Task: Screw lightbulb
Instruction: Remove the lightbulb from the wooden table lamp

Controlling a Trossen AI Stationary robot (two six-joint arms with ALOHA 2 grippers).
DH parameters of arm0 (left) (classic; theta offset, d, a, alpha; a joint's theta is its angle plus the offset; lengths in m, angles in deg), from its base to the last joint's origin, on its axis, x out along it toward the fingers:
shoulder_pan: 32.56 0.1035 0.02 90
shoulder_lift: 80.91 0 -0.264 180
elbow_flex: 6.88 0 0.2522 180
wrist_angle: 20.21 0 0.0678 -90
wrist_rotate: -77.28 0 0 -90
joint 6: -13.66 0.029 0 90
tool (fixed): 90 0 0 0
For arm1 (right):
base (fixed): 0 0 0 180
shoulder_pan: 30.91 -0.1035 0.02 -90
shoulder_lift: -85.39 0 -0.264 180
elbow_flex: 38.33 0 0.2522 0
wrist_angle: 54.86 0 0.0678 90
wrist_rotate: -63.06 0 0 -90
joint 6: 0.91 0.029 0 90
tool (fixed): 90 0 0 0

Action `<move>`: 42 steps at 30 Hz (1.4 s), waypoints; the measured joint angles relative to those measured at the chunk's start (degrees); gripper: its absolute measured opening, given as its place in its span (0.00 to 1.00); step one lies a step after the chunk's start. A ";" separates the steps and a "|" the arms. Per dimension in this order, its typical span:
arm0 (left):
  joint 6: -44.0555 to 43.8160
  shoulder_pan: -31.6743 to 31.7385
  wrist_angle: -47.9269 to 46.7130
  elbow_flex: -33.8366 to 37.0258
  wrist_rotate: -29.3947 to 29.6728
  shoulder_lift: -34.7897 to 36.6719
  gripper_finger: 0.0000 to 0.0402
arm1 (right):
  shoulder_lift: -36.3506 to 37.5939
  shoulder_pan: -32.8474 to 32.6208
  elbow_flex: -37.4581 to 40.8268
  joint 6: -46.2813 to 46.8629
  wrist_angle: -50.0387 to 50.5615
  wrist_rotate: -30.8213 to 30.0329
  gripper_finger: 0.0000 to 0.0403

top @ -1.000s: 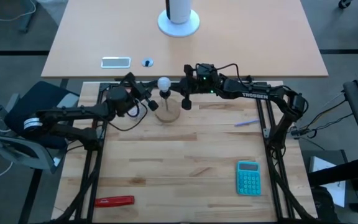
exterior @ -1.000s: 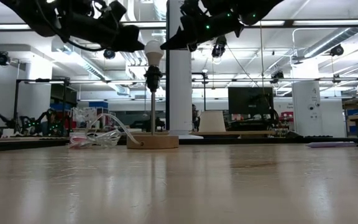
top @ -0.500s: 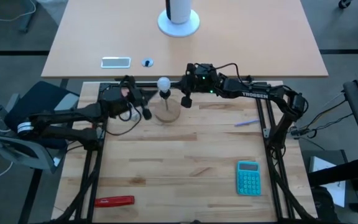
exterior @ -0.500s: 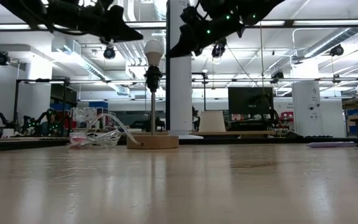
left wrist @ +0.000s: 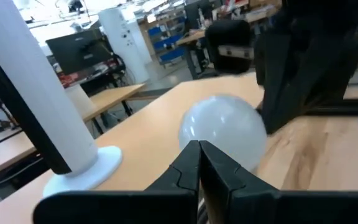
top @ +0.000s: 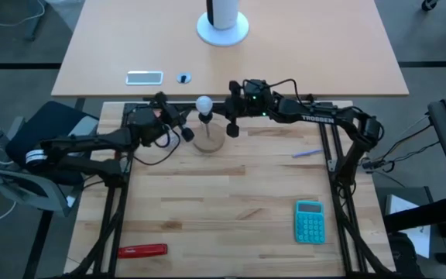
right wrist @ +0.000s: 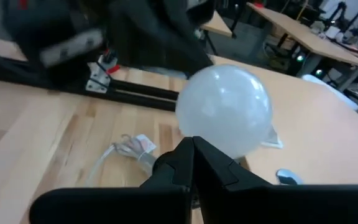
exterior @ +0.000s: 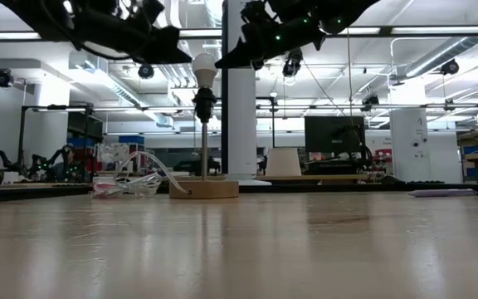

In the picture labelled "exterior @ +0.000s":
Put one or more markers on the white lightbulb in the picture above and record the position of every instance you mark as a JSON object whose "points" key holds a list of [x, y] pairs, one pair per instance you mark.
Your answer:
{"points": [[204, 68]]}

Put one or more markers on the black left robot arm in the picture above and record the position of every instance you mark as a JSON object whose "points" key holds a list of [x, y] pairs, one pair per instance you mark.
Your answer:
{"points": [[56, 21]]}

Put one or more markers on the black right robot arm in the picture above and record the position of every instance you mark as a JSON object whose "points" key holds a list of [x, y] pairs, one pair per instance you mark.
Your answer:
{"points": [[347, 12]]}

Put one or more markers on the black background robot arm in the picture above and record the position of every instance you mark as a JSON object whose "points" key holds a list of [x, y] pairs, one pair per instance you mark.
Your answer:
{"points": [[2, 160], [48, 164]]}

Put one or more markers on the black ceiling spotlight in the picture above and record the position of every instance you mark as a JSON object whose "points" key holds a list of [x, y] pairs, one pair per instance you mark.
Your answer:
{"points": [[3, 78], [145, 71], [450, 66], [293, 64]]}

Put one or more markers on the blue storage bin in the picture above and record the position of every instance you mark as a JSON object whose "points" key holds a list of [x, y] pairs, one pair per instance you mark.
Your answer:
{"points": [[131, 140]]}

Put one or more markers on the black monitor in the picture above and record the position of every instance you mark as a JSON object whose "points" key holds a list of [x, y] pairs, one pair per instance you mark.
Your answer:
{"points": [[332, 133]]}

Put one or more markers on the white lampshade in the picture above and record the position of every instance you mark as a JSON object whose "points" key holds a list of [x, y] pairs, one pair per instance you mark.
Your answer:
{"points": [[284, 163]]}

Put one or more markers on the light wood background table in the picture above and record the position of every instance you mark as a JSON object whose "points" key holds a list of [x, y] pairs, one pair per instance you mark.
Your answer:
{"points": [[326, 177]]}

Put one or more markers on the wooden base lamp stand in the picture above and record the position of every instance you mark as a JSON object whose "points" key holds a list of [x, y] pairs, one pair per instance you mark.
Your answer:
{"points": [[203, 189]]}

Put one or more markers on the pink round object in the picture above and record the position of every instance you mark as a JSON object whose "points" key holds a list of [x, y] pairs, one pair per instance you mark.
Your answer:
{"points": [[104, 189]]}

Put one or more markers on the purple pen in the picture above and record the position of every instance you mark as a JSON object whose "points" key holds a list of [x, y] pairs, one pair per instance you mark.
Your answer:
{"points": [[442, 192]]}

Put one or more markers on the black background workstation frame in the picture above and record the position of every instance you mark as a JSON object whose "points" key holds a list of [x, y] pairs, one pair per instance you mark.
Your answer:
{"points": [[22, 137]]}

